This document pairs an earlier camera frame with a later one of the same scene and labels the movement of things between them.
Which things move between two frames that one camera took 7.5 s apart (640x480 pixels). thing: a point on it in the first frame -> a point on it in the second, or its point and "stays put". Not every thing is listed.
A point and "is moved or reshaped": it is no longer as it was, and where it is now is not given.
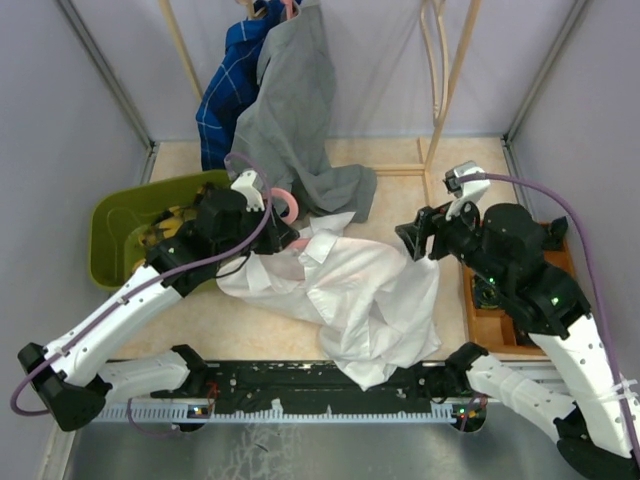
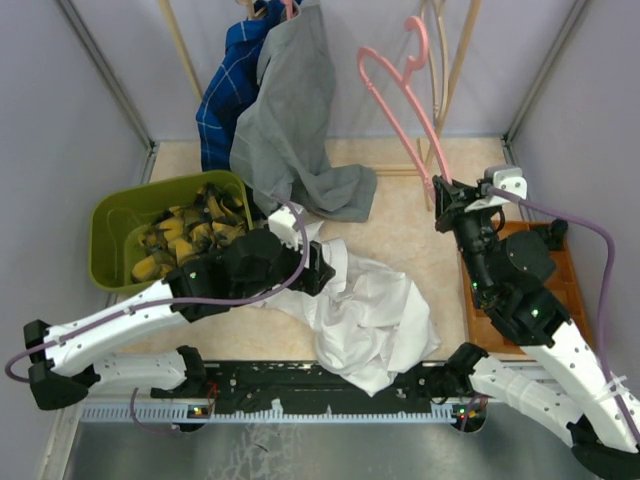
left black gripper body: [269, 241] -> [308, 280]
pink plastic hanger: [293, 211] -> [406, 80]
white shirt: [376, 308] is moved or reshaped
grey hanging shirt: [284, 128] stays put
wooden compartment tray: [496, 330] stays put
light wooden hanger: [444, 55] stays put
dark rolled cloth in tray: [554, 238] stays put
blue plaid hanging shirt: [234, 86] stays put
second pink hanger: [289, 8] stays put
